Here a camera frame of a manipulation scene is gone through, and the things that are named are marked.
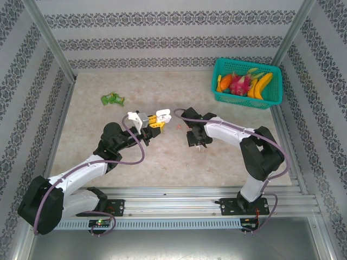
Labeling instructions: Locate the slotted grey cable duct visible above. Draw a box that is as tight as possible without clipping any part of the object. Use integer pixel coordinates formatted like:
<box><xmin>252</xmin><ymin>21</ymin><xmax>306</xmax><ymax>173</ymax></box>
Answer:
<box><xmin>36</xmin><ymin>218</ymin><xmax>242</xmax><ymax>230</ymax></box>

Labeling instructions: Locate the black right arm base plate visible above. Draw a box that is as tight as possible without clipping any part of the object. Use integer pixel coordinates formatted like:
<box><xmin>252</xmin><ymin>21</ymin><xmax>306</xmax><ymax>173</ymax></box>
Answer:
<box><xmin>220</xmin><ymin>197</ymin><xmax>271</xmax><ymax>216</ymax></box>

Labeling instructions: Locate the grey metal front panel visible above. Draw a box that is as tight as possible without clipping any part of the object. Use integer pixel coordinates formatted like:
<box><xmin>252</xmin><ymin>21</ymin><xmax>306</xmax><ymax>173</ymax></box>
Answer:
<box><xmin>16</xmin><ymin>216</ymin><xmax>334</xmax><ymax>260</ymax></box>

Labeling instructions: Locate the pink toy dragon fruit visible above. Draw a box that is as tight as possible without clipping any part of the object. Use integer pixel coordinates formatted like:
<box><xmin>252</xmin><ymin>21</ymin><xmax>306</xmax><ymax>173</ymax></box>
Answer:
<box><xmin>229</xmin><ymin>71</ymin><xmax>254</xmax><ymax>96</ymax></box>

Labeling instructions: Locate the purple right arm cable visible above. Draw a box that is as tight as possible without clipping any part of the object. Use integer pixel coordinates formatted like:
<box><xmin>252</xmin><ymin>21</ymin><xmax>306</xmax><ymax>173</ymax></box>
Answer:
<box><xmin>173</xmin><ymin>108</ymin><xmax>288</xmax><ymax>235</ymax></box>

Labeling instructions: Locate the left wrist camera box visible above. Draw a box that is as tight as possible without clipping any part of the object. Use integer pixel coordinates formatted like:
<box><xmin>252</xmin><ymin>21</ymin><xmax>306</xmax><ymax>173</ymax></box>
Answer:
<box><xmin>127</xmin><ymin>110</ymin><xmax>150</xmax><ymax>134</ymax></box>

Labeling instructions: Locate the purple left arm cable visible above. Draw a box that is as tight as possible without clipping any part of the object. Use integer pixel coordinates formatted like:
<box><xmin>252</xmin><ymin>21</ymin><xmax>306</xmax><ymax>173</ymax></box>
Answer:
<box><xmin>32</xmin><ymin>115</ymin><xmax>146</xmax><ymax>238</ymax></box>

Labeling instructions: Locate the teal plastic basket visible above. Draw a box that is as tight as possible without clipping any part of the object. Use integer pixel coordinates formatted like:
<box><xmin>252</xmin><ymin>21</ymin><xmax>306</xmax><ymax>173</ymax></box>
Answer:
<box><xmin>211</xmin><ymin>57</ymin><xmax>283</xmax><ymax>110</ymax></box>

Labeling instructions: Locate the white earbud charging case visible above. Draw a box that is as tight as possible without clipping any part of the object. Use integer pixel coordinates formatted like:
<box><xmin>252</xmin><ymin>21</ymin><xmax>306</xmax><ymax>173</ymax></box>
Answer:
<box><xmin>156</xmin><ymin>108</ymin><xmax>172</xmax><ymax>124</ymax></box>

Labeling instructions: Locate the aluminium side rail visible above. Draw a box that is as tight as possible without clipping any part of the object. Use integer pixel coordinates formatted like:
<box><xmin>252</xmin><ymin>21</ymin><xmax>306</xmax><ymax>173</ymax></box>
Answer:
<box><xmin>37</xmin><ymin>81</ymin><xmax>78</xmax><ymax>198</ymax></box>
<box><xmin>271</xmin><ymin>104</ymin><xmax>310</xmax><ymax>196</ymax></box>

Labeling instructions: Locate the aluminium frame post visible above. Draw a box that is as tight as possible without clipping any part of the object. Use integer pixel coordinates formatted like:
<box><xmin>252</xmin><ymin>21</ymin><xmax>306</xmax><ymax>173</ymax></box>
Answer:
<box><xmin>21</xmin><ymin>0</ymin><xmax>77</xmax><ymax>83</ymax></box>
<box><xmin>271</xmin><ymin>0</ymin><xmax>317</xmax><ymax>66</ymax></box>

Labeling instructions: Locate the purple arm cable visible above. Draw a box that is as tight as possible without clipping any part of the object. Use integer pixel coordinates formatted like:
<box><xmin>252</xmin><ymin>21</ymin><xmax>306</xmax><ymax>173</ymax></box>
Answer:
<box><xmin>32</xmin><ymin>115</ymin><xmax>146</xmax><ymax>238</ymax></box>
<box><xmin>173</xmin><ymin>108</ymin><xmax>288</xmax><ymax>235</ymax></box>

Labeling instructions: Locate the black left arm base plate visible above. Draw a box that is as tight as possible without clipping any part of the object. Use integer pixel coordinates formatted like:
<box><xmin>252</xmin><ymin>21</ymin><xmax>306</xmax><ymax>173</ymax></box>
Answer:
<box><xmin>75</xmin><ymin>199</ymin><xmax>125</xmax><ymax>217</ymax></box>

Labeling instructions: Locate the crumpled green snack wrapper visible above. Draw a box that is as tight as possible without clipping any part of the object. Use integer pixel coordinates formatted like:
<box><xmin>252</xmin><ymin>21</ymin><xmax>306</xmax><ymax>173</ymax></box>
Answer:
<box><xmin>100</xmin><ymin>92</ymin><xmax>126</xmax><ymax>107</ymax></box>

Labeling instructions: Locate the aluminium mounting rail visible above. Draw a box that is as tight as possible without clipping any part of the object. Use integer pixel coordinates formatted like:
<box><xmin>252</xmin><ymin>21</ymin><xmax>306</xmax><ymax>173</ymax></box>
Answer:
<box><xmin>25</xmin><ymin>186</ymin><xmax>318</xmax><ymax>217</ymax></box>

